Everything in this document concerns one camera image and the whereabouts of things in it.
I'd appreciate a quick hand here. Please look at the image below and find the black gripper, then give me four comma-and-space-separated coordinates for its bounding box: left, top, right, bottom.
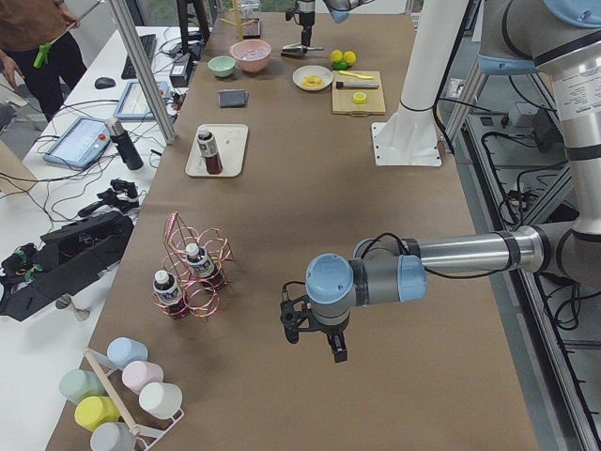
308, 321, 348, 363
297, 0, 316, 47

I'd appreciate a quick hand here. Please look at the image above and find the cream round plate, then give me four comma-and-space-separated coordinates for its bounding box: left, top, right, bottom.
292, 65, 333, 91

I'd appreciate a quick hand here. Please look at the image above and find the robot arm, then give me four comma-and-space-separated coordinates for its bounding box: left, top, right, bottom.
280, 1, 600, 362
285, 0, 370, 49

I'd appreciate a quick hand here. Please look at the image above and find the cream rabbit tray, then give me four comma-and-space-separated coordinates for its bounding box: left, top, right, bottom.
185, 124, 249, 178

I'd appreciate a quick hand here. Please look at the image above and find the tea bottle on tray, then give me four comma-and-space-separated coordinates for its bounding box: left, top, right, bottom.
196, 125, 223, 175

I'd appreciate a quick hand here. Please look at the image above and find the steel ice scoop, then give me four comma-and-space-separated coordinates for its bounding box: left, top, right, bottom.
281, 43, 324, 58

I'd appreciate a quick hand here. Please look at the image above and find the yellow lemon lower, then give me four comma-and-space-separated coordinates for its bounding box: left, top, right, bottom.
330, 49, 344, 63

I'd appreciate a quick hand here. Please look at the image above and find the yellow lemon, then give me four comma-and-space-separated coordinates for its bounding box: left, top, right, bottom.
343, 51, 357, 67
330, 49, 344, 63

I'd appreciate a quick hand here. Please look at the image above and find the green lime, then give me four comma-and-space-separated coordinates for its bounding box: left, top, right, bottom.
332, 60, 348, 70

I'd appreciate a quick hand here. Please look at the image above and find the yellow lemon upper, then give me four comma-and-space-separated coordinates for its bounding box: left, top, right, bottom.
343, 51, 357, 67

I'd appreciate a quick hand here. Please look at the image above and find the yellow plastic knife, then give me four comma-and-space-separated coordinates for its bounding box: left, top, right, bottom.
338, 70, 375, 80

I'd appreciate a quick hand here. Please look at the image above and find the pink bowl of ice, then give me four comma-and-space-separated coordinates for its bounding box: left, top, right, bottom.
229, 39, 271, 73

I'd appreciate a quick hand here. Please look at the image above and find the steel muddler black tip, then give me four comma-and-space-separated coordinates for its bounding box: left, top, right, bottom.
335, 81, 380, 89

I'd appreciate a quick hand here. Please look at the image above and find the wooden mug tree stand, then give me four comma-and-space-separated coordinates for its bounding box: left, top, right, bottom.
219, 0, 243, 41

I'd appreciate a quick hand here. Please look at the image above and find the bamboo cutting board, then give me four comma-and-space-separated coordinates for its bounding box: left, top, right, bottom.
331, 70, 386, 116

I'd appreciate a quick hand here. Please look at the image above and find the half lemon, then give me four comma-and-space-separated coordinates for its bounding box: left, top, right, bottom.
352, 91, 368, 104

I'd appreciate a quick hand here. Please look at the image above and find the green bowl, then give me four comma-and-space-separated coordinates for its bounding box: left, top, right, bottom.
208, 55, 236, 78

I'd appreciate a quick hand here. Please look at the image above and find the grey folded cloth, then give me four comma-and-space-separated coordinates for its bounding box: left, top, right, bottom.
218, 89, 249, 108

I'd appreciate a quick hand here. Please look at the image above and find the tea bottle in rack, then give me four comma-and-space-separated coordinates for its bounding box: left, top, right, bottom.
185, 242, 221, 287
153, 270, 189, 319

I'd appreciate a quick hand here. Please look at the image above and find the black keyboard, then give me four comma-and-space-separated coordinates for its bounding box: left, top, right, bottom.
120, 33, 159, 81

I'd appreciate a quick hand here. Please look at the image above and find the white cup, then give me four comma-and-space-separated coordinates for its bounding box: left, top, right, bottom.
138, 381, 183, 420

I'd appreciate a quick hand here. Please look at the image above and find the teach pendant far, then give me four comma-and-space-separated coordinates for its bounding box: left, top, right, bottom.
114, 81, 154, 121

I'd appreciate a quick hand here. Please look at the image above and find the teach pendant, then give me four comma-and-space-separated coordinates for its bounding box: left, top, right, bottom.
114, 81, 154, 121
43, 117, 111, 170

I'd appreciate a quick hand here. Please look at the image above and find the pink cup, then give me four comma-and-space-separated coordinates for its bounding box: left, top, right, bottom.
121, 361, 164, 395

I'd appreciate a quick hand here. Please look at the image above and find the black computer mouse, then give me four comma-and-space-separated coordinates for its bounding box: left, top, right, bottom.
94, 76, 116, 90

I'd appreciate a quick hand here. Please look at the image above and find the white cup rack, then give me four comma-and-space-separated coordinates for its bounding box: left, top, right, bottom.
83, 349, 185, 450

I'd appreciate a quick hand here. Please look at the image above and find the black thermos bottle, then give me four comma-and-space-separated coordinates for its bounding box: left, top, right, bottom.
105, 117, 144, 171

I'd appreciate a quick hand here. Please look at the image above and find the blue cup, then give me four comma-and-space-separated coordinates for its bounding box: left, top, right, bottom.
107, 336, 148, 369

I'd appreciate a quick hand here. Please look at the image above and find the teach pendant near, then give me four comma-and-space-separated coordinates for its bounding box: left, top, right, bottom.
43, 117, 111, 170

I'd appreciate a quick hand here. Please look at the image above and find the grey cup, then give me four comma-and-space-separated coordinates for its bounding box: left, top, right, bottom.
90, 422, 136, 451

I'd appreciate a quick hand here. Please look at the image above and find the yellow cup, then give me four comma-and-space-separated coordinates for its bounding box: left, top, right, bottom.
74, 396, 120, 432

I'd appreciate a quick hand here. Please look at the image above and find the green cup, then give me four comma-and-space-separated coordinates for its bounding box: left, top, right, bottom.
59, 369, 105, 405

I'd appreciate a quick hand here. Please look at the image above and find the person in brown shirt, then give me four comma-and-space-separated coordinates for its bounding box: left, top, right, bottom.
1, 0, 86, 121

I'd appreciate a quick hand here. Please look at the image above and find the black equipment case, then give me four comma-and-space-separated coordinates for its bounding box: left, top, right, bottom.
1, 211, 133, 321

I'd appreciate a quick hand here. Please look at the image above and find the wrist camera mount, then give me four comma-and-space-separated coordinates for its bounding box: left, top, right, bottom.
285, 7, 299, 22
280, 281, 314, 344

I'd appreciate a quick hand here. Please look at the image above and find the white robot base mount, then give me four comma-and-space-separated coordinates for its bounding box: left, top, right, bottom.
372, 0, 469, 167

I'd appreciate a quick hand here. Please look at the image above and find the copper wire bottle rack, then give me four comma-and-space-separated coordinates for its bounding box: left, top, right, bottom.
153, 211, 233, 320

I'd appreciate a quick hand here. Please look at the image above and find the aluminium frame post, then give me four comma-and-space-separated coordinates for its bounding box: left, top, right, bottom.
108, 0, 177, 145

